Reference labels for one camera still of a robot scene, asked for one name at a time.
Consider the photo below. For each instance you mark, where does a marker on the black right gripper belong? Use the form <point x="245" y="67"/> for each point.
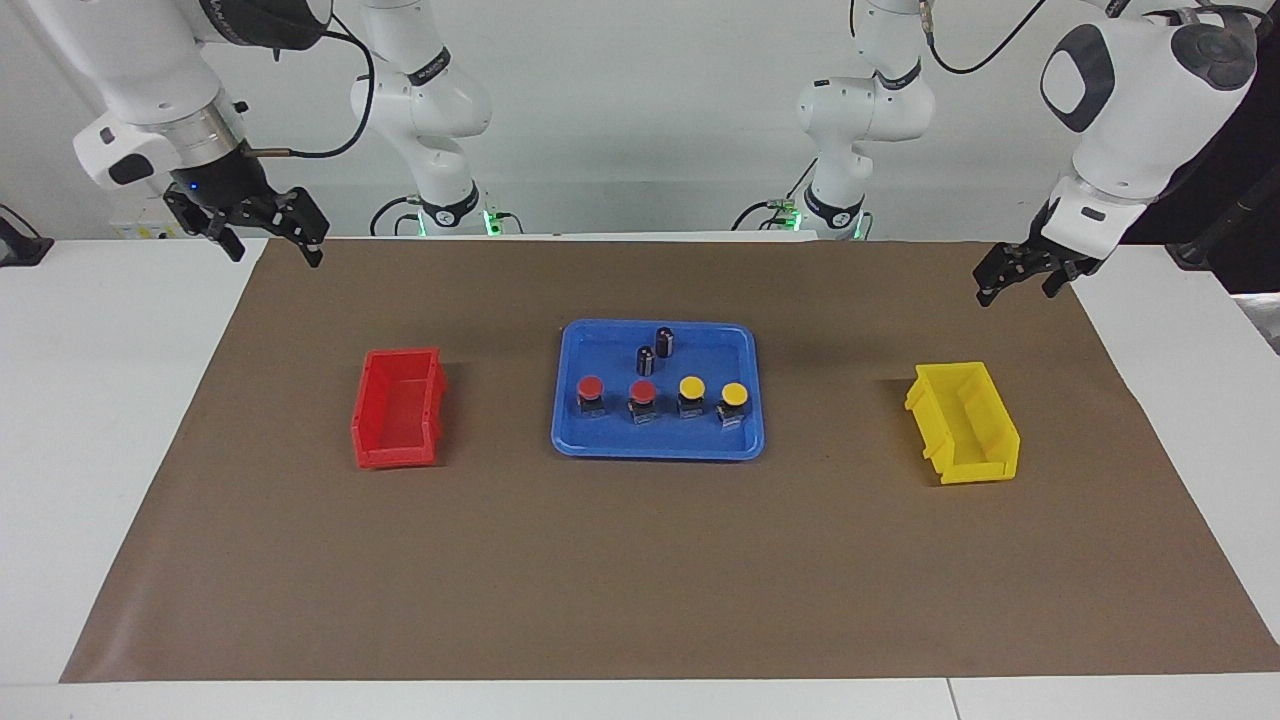
<point x="225" y="185"/>

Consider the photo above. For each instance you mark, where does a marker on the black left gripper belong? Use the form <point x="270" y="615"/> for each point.
<point x="1060" y="250"/>

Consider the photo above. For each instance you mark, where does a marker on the yellow push button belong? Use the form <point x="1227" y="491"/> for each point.
<point x="691" y="387"/>
<point x="735" y="394"/>

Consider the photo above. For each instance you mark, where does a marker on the red push button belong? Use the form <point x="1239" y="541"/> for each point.
<point x="642" y="391"/>
<point x="590" y="387"/>

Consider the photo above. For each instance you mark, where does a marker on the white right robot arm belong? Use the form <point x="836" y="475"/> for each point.
<point x="150" y="70"/>

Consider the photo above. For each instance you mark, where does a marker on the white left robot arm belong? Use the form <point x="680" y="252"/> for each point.
<point x="1140" y="110"/>

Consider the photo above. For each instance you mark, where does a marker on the blue plastic tray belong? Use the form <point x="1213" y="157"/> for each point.
<point x="610" y="440"/>

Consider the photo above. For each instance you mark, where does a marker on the white power strip box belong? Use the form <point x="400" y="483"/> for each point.
<point x="140" y="230"/>

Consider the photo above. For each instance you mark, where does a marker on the yellow plastic bin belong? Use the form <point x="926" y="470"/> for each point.
<point x="975" y="420"/>

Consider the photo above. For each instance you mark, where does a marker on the black dark panel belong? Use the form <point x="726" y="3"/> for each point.
<point x="1240" y="200"/>

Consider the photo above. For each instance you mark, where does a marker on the red plastic bin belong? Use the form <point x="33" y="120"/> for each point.
<point x="400" y="410"/>

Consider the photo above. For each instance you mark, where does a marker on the black table clamp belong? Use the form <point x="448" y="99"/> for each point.
<point x="20" y="245"/>

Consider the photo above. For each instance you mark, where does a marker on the black cylindrical capacitor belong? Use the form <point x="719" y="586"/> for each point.
<point x="646" y="362"/>
<point x="665" y="342"/>

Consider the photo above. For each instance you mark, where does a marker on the brown paper mat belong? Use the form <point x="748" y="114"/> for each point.
<point x="640" y="570"/>

